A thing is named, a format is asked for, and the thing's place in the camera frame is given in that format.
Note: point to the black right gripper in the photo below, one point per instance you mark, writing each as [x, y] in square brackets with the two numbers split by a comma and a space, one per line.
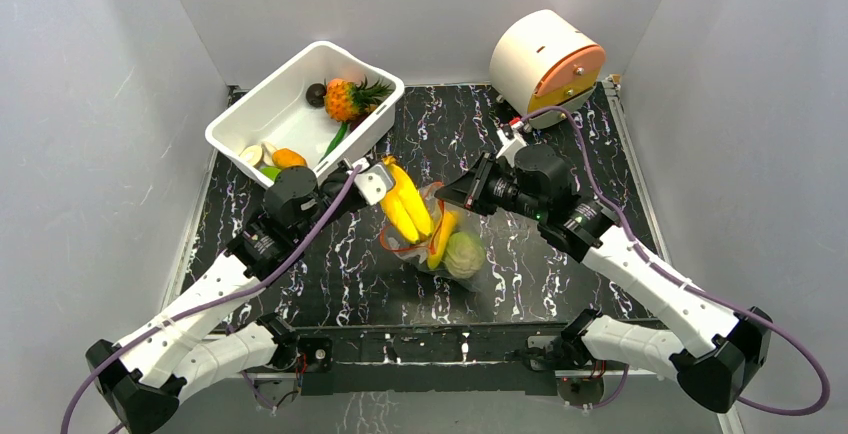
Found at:
[477, 182]

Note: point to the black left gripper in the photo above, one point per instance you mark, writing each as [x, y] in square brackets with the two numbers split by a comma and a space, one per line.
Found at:
[341, 174]

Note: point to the yellow toy corn cob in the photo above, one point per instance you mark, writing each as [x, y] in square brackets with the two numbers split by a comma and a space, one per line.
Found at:
[438, 244]

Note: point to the clear zip bag orange zipper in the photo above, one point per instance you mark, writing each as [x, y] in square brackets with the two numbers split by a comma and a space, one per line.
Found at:
[416, 255]

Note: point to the yellow toy banana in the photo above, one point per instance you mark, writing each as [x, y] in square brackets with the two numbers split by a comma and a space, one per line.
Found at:
[404, 206]

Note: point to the light green toy cabbage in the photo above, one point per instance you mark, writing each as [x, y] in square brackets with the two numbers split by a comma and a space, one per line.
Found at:
[464, 255]

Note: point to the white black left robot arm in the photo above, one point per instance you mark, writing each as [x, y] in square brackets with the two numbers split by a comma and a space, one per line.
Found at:
[145, 376]

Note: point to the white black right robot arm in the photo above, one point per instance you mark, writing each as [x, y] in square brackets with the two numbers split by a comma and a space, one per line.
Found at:
[709, 350]

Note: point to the orange toy orange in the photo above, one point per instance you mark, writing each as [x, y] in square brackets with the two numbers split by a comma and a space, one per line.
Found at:
[287, 158]

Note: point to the green toy chili pepper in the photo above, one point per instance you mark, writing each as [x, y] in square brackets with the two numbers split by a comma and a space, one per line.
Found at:
[337, 139]

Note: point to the bright green toy lime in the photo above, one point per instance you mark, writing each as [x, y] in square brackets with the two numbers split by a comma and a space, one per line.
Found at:
[270, 172]

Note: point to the cream halved toy fruit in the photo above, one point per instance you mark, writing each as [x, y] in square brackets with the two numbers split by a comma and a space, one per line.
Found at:
[252, 155]

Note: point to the orange toy pineapple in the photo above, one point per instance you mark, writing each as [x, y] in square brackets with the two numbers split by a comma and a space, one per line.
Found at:
[346, 100]

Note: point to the dark purple toy fruit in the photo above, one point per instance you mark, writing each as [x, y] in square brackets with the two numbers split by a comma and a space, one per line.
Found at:
[315, 95]

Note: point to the cream round drum orange face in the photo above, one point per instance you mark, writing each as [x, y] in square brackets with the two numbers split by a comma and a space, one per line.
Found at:
[542, 60]

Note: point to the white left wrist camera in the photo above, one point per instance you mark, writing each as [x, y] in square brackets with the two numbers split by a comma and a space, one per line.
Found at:
[373, 180]

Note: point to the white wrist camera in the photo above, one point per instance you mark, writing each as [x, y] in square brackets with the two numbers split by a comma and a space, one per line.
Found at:
[512, 141]
[373, 180]

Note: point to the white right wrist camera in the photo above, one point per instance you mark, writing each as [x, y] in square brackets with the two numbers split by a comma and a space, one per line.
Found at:
[512, 141]

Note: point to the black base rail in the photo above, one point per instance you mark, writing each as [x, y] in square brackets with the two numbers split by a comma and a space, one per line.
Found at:
[401, 359]

